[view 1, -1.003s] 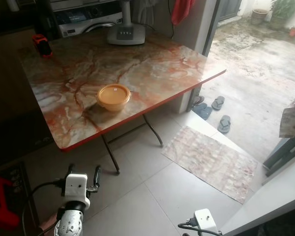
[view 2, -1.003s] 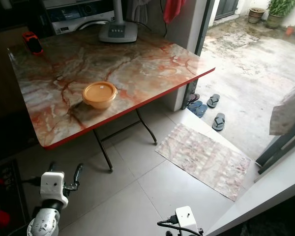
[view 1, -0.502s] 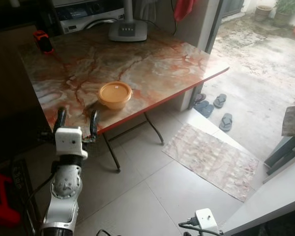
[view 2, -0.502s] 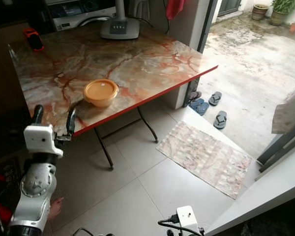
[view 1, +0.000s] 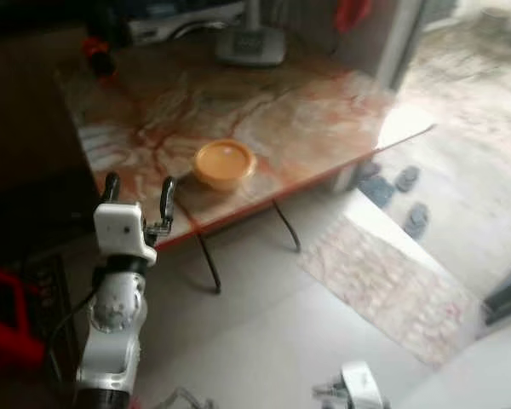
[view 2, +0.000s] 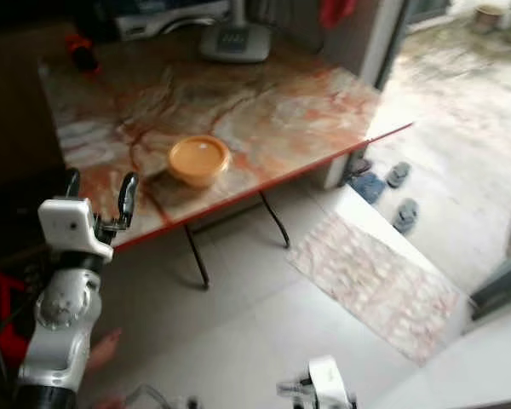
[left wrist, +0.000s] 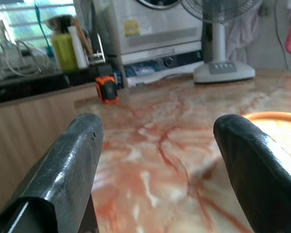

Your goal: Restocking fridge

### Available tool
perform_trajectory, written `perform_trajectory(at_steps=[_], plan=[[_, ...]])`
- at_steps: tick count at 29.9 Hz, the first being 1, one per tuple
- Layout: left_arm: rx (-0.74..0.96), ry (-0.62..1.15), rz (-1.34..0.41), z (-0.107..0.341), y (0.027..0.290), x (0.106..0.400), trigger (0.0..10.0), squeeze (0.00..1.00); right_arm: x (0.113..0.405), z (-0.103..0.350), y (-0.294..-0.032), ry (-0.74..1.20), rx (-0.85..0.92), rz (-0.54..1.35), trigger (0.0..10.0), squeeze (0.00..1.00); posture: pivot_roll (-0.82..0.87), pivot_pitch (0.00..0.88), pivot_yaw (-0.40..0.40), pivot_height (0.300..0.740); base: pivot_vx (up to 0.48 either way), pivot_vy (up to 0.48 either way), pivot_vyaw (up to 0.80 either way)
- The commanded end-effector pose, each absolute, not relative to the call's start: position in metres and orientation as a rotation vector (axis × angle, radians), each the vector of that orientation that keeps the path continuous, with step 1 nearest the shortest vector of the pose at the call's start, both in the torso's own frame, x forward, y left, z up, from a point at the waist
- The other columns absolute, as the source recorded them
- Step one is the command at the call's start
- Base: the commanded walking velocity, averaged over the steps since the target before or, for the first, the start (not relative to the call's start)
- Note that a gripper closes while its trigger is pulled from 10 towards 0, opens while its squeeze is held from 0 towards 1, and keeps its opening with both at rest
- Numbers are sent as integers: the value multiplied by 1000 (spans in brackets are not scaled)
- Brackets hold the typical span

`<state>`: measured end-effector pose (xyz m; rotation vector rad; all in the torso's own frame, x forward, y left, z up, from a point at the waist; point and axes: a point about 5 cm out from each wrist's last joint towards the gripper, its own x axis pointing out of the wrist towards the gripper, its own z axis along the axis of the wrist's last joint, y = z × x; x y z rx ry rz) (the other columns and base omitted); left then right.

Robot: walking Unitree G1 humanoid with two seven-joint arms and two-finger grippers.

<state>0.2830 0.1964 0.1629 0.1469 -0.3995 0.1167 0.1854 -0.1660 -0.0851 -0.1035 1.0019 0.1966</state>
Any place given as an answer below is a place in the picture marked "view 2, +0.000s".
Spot orange round lidded container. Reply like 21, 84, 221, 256
168, 135, 231, 188

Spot bare foot of person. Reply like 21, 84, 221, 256
89, 328, 124, 372

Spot red and black device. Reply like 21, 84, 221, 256
66, 32, 101, 73

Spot patterned beige floor mat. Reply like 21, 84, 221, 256
287, 211, 465, 366

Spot red plastic stool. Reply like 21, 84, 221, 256
0, 268, 35, 369

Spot white washing machine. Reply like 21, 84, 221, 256
111, 0, 235, 39

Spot grey fan base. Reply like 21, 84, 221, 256
198, 0, 272, 63

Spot grey flip-flop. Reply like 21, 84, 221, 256
386, 162, 411, 188
392, 199, 420, 235

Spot blue flip-flop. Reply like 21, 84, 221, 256
349, 170, 371, 199
365, 176, 386, 204

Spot red hanging cloth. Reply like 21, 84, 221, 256
319, 0, 359, 31

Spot beige flower pot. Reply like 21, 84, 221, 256
473, 4, 508, 35

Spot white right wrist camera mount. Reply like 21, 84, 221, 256
307, 356, 355, 409

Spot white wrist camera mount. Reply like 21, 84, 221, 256
38, 198, 116, 261
307, 356, 355, 409

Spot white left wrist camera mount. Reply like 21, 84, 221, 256
38, 198, 116, 261

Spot black door frame post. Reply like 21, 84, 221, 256
358, 0, 410, 90

